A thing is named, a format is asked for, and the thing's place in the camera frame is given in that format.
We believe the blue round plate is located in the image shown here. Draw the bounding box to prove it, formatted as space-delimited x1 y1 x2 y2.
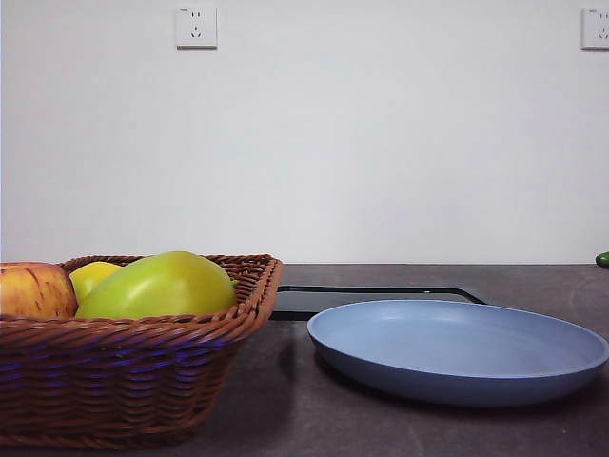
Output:
306 299 609 407

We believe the yellow lemon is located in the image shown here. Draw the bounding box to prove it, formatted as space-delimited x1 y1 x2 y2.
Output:
69 261 123 304

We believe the brown woven wicker basket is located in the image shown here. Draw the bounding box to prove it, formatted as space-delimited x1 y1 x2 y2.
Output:
0 253 285 451

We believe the black flat tray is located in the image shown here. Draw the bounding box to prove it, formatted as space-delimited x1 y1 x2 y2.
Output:
268 285 488 322

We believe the green mango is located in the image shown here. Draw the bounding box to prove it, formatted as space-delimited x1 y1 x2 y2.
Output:
74 250 240 321

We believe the red yellow apple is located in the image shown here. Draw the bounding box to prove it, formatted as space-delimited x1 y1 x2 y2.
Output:
0 261 79 320

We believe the white wall socket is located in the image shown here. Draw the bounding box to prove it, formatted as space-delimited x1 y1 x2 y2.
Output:
175 5 219 51
580 7 609 52

